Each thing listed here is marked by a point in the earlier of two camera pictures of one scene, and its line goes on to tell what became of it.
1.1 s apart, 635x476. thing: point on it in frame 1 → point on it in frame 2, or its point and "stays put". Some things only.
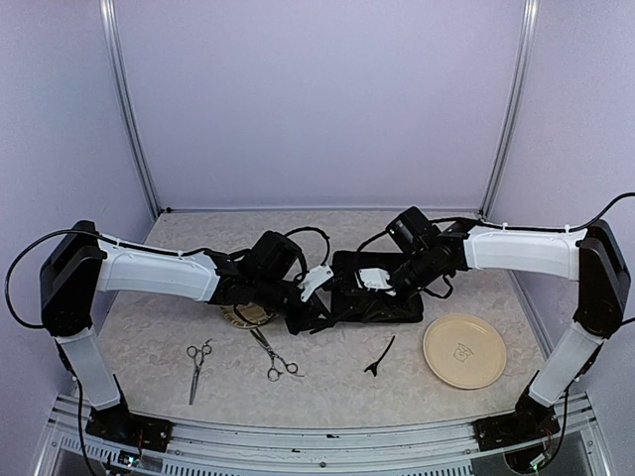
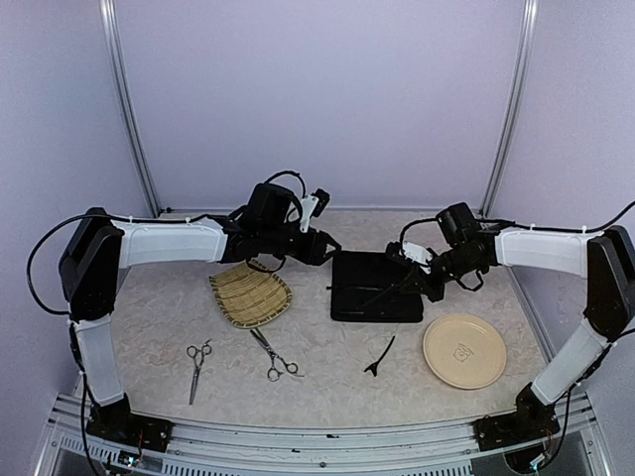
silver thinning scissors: (274, 373) stays put
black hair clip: (374, 367) stays put
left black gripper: (309, 318) → (314, 254)
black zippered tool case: (352, 304) stays put
